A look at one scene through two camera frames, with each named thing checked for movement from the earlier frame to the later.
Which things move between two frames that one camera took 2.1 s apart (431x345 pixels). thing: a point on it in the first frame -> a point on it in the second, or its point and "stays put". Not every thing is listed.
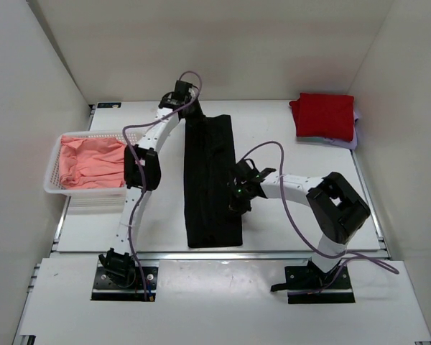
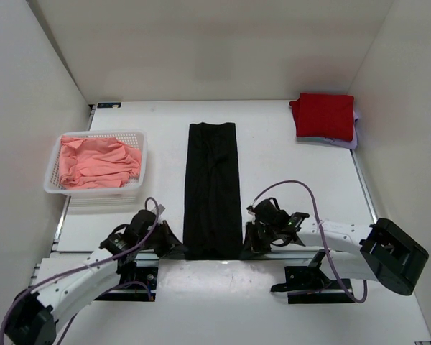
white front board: (219, 302) stays put
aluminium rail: (232, 255) stays put
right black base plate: (310, 284) stays put
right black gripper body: (240, 198) -> (266, 232)
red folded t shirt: (325, 116) stays put
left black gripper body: (189, 100) -> (158, 242)
